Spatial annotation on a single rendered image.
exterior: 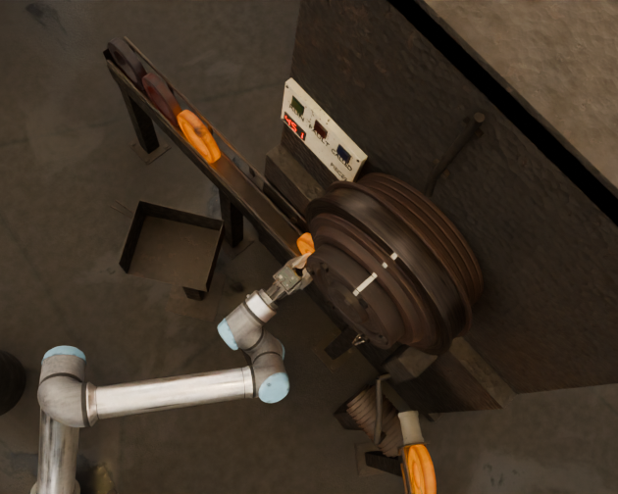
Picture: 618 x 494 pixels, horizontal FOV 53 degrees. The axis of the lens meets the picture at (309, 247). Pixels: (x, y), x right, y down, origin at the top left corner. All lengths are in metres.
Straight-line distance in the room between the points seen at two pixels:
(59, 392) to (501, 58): 1.34
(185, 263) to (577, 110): 1.33
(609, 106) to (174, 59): 2.27
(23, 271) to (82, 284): 0.24
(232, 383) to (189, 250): 0.47
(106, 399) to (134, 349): 0.83
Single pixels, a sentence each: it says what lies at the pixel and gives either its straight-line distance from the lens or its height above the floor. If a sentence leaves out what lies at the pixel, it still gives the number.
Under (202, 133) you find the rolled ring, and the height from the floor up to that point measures 0.76.
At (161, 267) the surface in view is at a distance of 2.01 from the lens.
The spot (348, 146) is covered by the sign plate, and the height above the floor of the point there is 1.24.
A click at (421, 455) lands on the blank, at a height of 0.76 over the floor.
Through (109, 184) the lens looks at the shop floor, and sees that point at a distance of 2.77.
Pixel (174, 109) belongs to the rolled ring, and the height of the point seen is 0.71.
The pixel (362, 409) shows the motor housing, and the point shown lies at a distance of 2.04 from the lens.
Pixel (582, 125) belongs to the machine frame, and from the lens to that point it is 0.99.
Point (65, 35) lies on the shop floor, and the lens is 3.14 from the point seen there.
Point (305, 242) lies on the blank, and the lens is 1.81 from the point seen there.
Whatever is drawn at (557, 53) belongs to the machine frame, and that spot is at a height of 1.76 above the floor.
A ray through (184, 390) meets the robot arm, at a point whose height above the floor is 0.77.
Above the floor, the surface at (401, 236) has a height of 1.34.
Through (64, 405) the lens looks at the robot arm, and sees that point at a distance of 1.77.
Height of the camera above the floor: 2.53
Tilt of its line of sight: 73 degrees down
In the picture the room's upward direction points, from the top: 21 degrees clockwise
